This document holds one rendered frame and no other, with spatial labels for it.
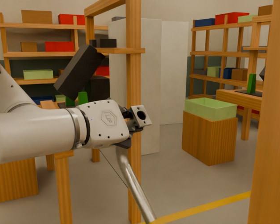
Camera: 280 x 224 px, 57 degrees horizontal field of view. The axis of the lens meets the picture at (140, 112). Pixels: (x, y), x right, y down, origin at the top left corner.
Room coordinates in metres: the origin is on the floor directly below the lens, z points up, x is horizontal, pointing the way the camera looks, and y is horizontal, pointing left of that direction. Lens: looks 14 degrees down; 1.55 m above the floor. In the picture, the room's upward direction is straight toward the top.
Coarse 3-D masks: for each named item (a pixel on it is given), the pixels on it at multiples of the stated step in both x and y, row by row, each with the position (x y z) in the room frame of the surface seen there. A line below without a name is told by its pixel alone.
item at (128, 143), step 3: (123, 141) 0.54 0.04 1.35; (126, 141) 0.54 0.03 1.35; (129, 141) 0.55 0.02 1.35; (114, 144) 0.53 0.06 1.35; (117, 144) 0.53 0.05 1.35; (120, 144) 0.53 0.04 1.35; (123, 144) 0.53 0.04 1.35; (126, 144) 0.54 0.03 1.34; (129, 144) 0.54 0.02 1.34; (123, 147) 0.54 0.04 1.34; (126, 147) 0.54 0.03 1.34; (129, 147) 0.54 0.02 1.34
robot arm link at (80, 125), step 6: (66, 108) 0.49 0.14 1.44; (72, 108) 0.50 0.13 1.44; (72, 114) 0.47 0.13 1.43; (78, 114) 0.48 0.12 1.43; (78, 120) 0.47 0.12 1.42; (84, 120) 0.48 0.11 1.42; (78, 126) 0.46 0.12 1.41; (84, 126) 0.47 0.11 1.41; (78, 132) 0.46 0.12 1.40; (84, 132) 0.47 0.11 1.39; (78, 138) 0.46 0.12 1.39; (84, 138) 0.47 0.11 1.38; (78, 144) 0.46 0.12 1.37
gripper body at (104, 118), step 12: (84, 108) 0.52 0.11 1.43; (96, 108) 0.53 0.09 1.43; (108, 108) 0.55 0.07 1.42; (96, 120) 0.51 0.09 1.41; (108, 120) 0.53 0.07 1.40; (120, 120) 0.55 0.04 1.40; (96, 132) 0.49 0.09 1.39; (108, 132) 0.51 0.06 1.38; (120, 132) 0.52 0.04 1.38; (84, 144) 0.49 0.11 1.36; (96, 144) 0.49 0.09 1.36; (108, 144) 0.51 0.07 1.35
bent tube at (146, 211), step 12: (132, 108) 0.60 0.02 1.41; (144, 108) 0.62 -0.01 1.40; (132, 120) 0.60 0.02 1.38; (144, 120) 0.60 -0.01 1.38; (120, 156) 0.64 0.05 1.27; (120, 168) 0.63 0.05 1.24; (132, 180) 0.60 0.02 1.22; (132, 192) 0.59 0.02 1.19; (144, 204) 0.57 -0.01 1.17; (144, 216) 0.55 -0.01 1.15
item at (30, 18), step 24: (0, 24) 5.40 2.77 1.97; (24, 24) 5.58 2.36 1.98; (48, 24) 5.82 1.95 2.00; (72, 24) 6.08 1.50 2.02; (24, 48) 5.66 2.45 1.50; (48, 48) 5.86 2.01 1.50; (72, 48) 6.04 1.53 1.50; (24, 72) 5.62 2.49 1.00; (48, 72) 5.83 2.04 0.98; (96, 72) 6.28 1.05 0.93; (48, 96) 6.18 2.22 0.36
